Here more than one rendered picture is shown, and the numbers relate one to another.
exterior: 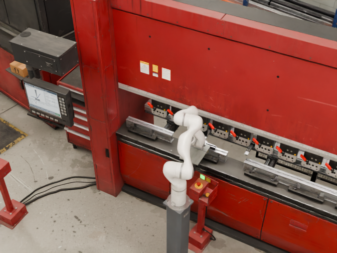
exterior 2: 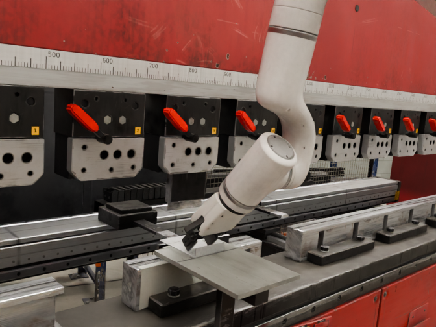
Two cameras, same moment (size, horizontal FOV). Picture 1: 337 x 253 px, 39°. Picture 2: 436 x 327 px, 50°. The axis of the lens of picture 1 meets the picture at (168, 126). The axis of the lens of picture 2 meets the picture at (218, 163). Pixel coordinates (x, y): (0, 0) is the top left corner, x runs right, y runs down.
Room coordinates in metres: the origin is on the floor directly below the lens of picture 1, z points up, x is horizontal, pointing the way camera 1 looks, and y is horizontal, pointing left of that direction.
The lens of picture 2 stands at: (2.76, 0.66, 1.36)
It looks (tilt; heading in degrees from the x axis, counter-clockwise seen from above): 9 degrees down; 289
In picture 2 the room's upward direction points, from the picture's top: 5 degrees clockwise
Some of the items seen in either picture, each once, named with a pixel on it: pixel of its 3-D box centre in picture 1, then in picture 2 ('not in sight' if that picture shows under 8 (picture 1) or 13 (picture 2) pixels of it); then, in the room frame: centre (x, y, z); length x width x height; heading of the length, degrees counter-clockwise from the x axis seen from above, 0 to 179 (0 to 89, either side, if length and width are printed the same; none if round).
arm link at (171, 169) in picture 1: (175, 174); not in sight; (2.48, -0.05, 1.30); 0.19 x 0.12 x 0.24; 77
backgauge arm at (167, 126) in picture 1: (176, 118); not in sight; (3.72, -0.09, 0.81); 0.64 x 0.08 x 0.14; 152
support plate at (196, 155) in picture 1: (194, 152); (224, 264); (3.04, -0.24, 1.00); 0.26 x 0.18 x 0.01; 152
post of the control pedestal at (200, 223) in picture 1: (201, 215); not in sight; (2.82, -0.32, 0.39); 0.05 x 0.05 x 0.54; 54
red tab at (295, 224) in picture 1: (298, 226); (419, 317); (2.55, -1.14, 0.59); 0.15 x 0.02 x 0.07; 62
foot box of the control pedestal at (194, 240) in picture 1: (198, 237); not in sight; (2.79, -0.30, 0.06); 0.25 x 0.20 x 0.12; 144
